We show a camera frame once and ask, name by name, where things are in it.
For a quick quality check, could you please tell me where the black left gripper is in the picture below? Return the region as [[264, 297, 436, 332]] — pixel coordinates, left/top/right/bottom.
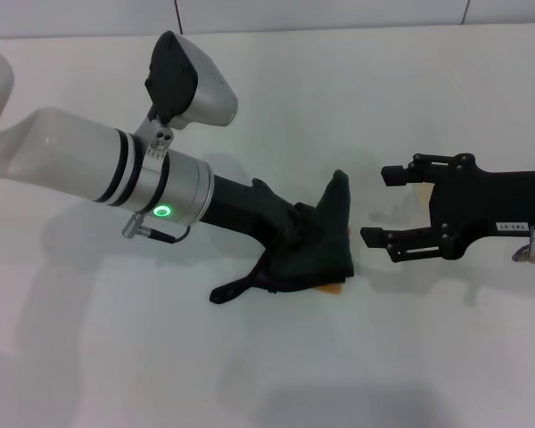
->
[[202, 173, 313, 244]]

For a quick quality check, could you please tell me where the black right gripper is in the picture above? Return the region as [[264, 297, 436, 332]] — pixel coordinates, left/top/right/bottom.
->
[[359, 153, 535, 263]]

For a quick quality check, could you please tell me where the white paper cup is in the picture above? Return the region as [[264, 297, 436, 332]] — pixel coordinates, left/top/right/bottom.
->
[[410, 182, 436, 215]]

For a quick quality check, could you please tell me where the dark blue rag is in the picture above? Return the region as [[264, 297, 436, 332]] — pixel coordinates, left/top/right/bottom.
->
[[209, 169, 356, 305]]

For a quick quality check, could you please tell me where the orange brown liquid stain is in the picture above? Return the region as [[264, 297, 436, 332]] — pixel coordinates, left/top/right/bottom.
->
[[316, 226, 354, 296]]

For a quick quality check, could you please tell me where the left arm cable connector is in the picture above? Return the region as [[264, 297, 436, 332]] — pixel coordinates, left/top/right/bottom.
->
[[122, 213, 193, 244]]

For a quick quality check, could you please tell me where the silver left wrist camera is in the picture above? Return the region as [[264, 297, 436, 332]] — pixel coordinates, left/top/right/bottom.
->
[[136, 30, 240, 160]]

